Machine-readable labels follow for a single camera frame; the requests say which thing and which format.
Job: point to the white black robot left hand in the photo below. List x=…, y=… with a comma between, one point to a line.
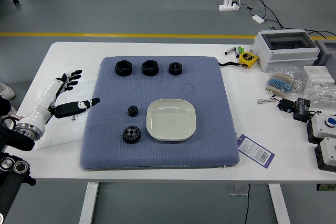
x=43, y=100

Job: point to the small black gear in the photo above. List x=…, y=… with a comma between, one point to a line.
x=133, y=111

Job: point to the big black gear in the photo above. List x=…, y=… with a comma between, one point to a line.
x=131, y=134

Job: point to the large black hex nut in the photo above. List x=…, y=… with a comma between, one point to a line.
x=150, y=68
x=123, y=69

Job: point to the small black hex nut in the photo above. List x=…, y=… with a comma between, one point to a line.
x=175, y=68

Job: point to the button box with blue button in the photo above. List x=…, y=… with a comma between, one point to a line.
x=321, y=129

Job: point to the plain grey box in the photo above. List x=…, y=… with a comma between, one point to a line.
x=326, y=53

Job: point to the white black button box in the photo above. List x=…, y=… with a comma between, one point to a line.
x=328, y=153

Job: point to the white table leg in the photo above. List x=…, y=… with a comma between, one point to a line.
x=279, y=203
x=88, y=203

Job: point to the white square dish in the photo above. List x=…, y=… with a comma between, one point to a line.
x=170, y=119

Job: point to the blue-grey quilted mat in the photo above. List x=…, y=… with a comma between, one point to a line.
x=162, y=155

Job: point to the silver metal bar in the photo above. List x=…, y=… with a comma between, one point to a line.
x=231, y=51

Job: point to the white power strip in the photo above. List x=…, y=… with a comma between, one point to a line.
x=228, y=7

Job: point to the purple white tag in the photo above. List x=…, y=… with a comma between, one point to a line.
x=254, y=150

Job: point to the white power adapter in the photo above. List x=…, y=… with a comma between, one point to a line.
x=258, y=19

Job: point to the bag of blue resistors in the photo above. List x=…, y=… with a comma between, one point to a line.
x=281, y=82

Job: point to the black electronics module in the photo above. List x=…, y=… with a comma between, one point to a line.
x=302, y=110

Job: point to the white foam pad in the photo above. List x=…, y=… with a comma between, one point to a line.
x=319, y=74

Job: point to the clear bag of small parts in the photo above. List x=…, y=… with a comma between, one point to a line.
x=320, y=93

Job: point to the grey metal bracket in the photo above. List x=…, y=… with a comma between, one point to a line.
x=236, y=190

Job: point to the grey enclosure with clear lid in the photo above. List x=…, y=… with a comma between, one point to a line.
x=286, y=56

